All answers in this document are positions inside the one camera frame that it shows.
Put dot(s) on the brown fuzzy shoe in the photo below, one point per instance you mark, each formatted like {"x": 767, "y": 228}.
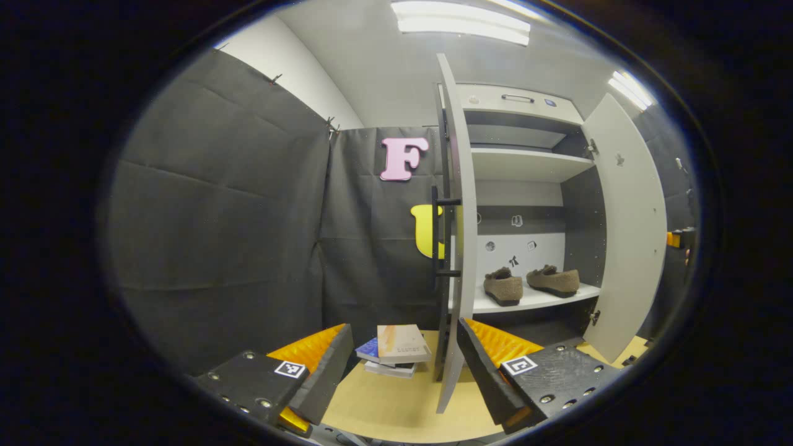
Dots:
{"x": 503, "y": 288}
{"x": 554, "y": 282}

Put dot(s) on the blue book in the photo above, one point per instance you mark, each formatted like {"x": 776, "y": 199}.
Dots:
{"x": 367, "y": 350}

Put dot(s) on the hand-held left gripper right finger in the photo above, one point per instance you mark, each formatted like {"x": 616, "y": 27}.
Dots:
{"x": 489, "y": 378}

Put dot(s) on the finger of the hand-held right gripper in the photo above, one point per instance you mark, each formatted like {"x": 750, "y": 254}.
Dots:
{"x": 681, "y": 238}

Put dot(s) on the grey cabinet door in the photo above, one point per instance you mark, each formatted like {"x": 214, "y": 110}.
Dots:
{"x": 464, "y": 155}
{"x": 626, "y": 217}

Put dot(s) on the black backdrop cloth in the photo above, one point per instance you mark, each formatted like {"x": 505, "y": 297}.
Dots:
{"x": 217, "y": 204}

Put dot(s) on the white book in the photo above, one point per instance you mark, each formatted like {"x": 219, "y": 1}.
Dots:
{"x": 390, "y": 370}

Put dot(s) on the grey shoe cabinet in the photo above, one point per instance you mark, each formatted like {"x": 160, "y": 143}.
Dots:
{"x": 526, "y": 164}

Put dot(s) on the large ceiling light panel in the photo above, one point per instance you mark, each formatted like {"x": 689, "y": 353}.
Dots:
{"x": 461, "y": 21}

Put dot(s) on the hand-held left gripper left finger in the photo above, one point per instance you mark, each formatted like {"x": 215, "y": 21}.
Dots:
{"x": 325, "y": 378}

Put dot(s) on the grey cabinet drawer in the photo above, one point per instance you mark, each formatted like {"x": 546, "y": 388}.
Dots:
{"x": 489, "y": 102}

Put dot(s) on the small ceiling light panel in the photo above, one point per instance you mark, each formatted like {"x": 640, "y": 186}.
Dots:
{"x": 630, "y": 90}

